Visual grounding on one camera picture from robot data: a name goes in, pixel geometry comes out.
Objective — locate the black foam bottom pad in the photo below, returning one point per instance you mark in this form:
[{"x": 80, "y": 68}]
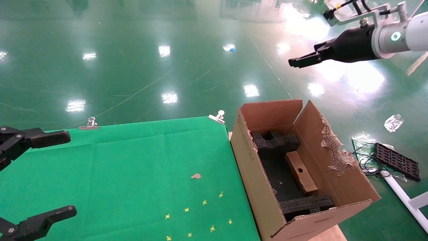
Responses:
[{"x": 277, "y": 177}]

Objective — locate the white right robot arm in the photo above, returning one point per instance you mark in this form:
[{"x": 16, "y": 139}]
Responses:
[{"x": 414, "y": 33}]

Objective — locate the flat clear plastic bag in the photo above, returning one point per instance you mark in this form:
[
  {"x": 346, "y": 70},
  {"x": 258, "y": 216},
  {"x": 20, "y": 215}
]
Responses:
[{"x": 362, "y": 139}]

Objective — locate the large open cardboard carton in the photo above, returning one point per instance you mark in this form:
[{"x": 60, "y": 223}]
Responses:
[{"x": 254, "y": 174}]

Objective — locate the green tablecloth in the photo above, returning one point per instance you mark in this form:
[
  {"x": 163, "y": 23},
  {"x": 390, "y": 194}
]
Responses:
[{"x": 133, "y": 174}]

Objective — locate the white tube frame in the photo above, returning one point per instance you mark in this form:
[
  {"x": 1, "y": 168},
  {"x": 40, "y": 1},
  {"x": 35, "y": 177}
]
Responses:
[{"x": 401, "y": 194}]

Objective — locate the black perforated grid tray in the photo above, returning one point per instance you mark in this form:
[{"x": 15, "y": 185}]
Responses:
[{"x": 396, "y": 161}]

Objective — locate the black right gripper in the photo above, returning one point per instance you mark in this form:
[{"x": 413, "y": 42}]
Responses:
[{"x": 354, "y": 47}]

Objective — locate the wooden stand top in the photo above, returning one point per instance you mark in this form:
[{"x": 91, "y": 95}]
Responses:
[{"x": 329, "y": 235}]

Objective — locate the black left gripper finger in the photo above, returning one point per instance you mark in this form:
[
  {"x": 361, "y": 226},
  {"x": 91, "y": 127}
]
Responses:
[
  {"x": 38, "y": 226},
  {"x": 41, "y": 138}
]

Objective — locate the silver binder clip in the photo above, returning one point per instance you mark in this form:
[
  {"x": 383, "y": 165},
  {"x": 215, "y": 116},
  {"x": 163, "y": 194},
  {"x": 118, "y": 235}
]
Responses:
[
  {"x": 217, "y": 117},
  {"x": 89, "y": 125}
]

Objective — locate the small cardboard scrap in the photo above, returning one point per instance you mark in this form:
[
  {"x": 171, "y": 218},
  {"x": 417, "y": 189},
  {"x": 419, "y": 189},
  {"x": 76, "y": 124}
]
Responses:
[{"x": 196, "y": 176}]

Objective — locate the crumpled clear plastic bag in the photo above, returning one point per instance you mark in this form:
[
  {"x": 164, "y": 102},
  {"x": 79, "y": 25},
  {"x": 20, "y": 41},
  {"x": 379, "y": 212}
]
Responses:
[{"x": 393, "y": 123}]

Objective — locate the brown wooden block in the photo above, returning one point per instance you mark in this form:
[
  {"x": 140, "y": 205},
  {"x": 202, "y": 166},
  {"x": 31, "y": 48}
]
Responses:
[{"x": 306, "y": 182}]

